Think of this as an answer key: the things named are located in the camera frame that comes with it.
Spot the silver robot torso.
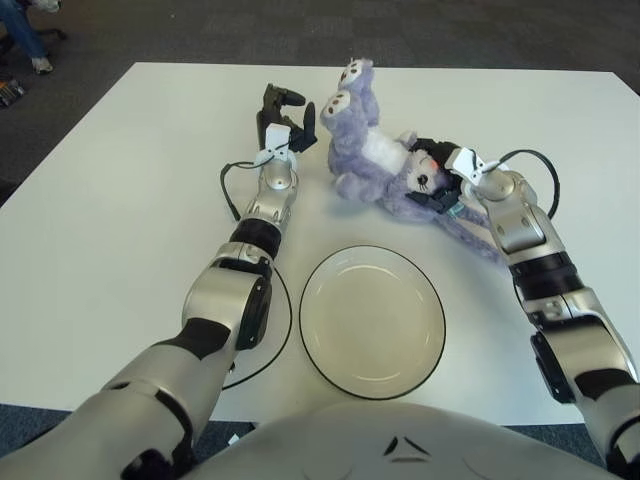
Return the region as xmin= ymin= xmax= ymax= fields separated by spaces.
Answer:
xmin=189 ymin=399 xmax=616 ymax=480

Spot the person in blue jeans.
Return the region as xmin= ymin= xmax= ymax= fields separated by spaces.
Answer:
xmin=0 ymin=0 xmax=64 ymax=76

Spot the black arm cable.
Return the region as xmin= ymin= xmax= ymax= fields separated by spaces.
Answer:
xmin=494 ymin=148 xmax=559 ymax=219
xmin=219 ymin=159 xmax=294 ymax=391

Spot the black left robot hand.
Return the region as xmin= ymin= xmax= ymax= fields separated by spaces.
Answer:
xmin=255 ymin=83 xmax=319 ymax=154

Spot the black chair wheel base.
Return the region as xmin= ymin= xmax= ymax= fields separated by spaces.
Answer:
xmin=0 ymin=27 xmax=69 ymax=66

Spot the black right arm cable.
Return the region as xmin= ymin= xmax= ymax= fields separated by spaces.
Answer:
xmin=494 ymin=148 xmax=559 ymax=219

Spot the purple plush bunny doll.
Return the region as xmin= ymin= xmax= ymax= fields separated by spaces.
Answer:
xmin=319 ymin=58 xmax=504 ymax=266

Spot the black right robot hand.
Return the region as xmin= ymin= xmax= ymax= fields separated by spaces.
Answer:
xmin=407 ymin=137 xmax=469 ymax=216

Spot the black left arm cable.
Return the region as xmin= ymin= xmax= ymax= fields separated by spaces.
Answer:
xmin=219 ymin=159 xmax=294 ymax=391

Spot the white plate with black rim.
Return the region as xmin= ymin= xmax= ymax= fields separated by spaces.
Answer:
xmin=298 ymin=244 xmax=447 ymax=401

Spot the dark box with orange print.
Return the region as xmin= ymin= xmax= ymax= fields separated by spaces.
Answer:
xmin=0 ymin=77 xmax=26 ymax=107

